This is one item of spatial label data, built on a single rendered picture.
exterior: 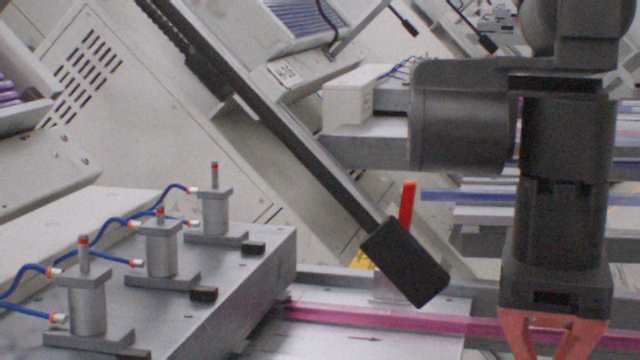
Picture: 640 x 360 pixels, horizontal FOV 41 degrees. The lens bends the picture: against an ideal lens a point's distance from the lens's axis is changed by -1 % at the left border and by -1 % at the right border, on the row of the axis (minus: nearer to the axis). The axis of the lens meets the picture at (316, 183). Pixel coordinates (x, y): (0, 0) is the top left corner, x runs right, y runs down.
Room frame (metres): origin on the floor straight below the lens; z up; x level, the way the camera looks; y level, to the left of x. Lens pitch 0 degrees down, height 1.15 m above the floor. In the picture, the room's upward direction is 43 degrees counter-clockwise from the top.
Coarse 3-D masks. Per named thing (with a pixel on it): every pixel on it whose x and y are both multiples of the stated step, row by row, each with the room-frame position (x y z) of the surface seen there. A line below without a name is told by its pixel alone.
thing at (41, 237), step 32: (96, 192) 0.81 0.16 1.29; (128, 192) 0.81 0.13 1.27; (160, 192) 0.81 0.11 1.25; (32, 224) 0.70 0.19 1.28; (64, 224) 0.70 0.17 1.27; (96, 224) 0.70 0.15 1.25; (0, 256) 0.62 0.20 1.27; (32, 256) 0.62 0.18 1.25; (0, 288) 0.57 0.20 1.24; (32, 288) 0.60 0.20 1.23
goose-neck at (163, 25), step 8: (136, 0) 0.67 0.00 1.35; (144, 0) 0.67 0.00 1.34; (144, 8) 0.67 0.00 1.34; (152, 8) 0.67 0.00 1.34; (152, 16) 0.67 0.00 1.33; (160, 16) 0.67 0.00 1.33; (160, 24) 0.67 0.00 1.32; (168, 24) 0.67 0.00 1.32; (168, 32) 0.67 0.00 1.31; (176, 32) 0.67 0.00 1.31; (176, 40) 0.67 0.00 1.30; (184, 40) 0.67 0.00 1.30; (184, 48) 0.67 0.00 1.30
